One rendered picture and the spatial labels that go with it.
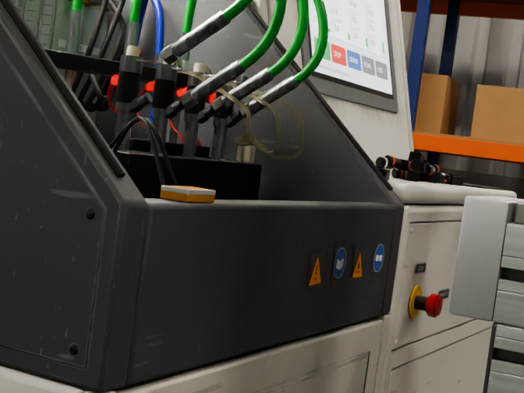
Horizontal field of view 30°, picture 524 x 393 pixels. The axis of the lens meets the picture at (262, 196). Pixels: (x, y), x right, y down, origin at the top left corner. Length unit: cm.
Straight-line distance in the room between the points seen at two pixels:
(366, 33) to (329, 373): 88
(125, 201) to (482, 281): 29
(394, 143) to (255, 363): 106
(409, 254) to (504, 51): 625
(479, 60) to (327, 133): 633
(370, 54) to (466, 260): 125
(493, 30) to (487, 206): 700
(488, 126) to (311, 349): 530
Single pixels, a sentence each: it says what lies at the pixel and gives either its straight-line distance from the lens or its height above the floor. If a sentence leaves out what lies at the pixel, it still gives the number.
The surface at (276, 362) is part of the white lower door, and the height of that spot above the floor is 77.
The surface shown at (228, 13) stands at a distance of 116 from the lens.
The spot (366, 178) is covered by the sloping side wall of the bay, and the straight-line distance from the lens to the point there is 141.
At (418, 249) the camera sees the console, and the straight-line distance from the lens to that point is 151.
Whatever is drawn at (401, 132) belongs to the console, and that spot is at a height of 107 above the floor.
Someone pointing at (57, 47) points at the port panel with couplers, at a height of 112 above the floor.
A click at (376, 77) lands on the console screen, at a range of 197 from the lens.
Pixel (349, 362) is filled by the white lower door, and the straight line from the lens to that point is 133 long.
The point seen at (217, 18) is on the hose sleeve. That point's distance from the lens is 116.
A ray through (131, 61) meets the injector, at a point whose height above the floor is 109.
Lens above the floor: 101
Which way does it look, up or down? 3 degrees down
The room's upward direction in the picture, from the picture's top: 7 degrees clockwise
